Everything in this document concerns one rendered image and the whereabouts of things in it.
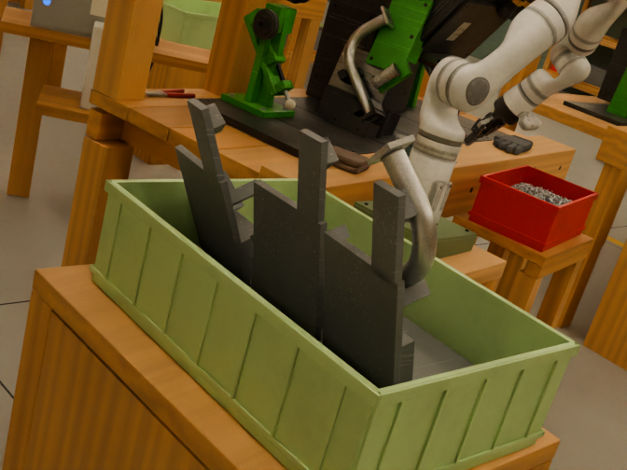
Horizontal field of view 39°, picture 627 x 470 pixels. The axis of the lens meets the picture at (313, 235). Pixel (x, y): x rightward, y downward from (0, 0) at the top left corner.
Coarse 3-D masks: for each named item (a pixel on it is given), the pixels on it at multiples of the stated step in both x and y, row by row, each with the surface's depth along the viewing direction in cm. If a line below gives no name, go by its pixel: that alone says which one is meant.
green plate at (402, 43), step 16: (400, 0) 236; (416, 0) 233; (400, 16) 235; (416, 16) 233; (384, 32) 237; (400, 32) 235; (416, 32) 232; (384, 48) 236; (400, 48) 234; (416, 48) 237; (384, 64) 236
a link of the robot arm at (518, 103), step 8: (512, 88) 213; (520, 88) 211; (504, 96) 214; (512, 96) 212; (520, 96) 211; (512, 104) 212; (520, 104) 211; (528, 104) 211; (536, 104) 212; (512, 112) 213; (520, 112) 213; (528, 112) 213; (520, 120) 211; (528, 120) 211; (536, 120) 215; (528, 128) 211; (536, 128) 216
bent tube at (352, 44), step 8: (384, 8) 234; (384, 16) 233; (368, 24) 236; (376, 24) 235; (384, 24) 235; (392, 24) 235; (360, 32) 237; (368, 32) 237; (352, 40) 238; (360, 40) 239; (352, 48) 238; (344, 56) 239; (352, 56) 238; (344, 64) 239; (352, 64) 237; (352, 72) 237; (352, 80) 237; (360, 80) 236; (360, 88) 235; (360, 96) 235; (368, 96) 235; (360, 104) 235; (368, 104) 233
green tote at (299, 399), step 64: (128, 192) 133; (128, 256) 133; (192, 256) 120; (192, 320) 121; (256, 320) 111; (448, 320) 140; (512, 320) 131; (256, 384) 112; (320, 384) 103; (448, 384) 105; (512, 384) 116; (320, 448) 104; (384, 448) 102; (448, 448) 112; (512, 448) 125
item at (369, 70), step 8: (344, 48) 245; (360, 56) 242; (360, 64) 242; (368, 64) 240; (336, 72) 246; (368, 72) 240; (376, 72) 239; (336, 80) 246; (368, 80) 240; (344, 88) 243; (352, 88) 243; (368, 88) 239; (376, 96) 239; (384, 96) 238
